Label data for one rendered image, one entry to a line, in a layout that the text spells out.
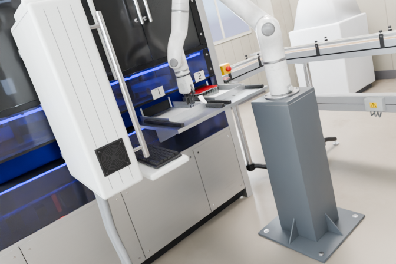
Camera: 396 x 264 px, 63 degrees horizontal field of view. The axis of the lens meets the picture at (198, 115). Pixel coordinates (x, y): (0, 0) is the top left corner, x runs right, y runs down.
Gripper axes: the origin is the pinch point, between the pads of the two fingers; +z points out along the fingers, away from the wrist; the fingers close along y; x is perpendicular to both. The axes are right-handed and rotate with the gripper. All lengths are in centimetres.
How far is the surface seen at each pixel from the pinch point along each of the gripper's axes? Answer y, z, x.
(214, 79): -22.7, -1.1, 39.7
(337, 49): 28, 3, 116
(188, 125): 20.1, 6.3, -19.0
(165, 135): -9.6, 15.8, -17.3
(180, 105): -20.0, 5.0, 4.8
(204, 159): -20, 47, 11
